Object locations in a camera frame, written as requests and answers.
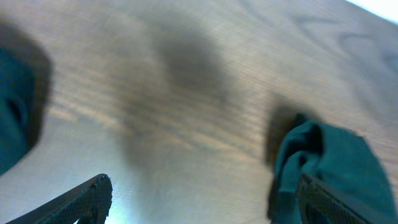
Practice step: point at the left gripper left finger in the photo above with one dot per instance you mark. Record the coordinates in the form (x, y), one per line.
(88, 202)

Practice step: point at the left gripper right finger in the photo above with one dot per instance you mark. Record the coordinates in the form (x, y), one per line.
(321, 203)

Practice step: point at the black t-shirt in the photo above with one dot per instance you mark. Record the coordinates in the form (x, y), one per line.
(334, 155)

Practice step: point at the black folded garment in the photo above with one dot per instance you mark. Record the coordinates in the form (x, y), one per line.
(20, 83)

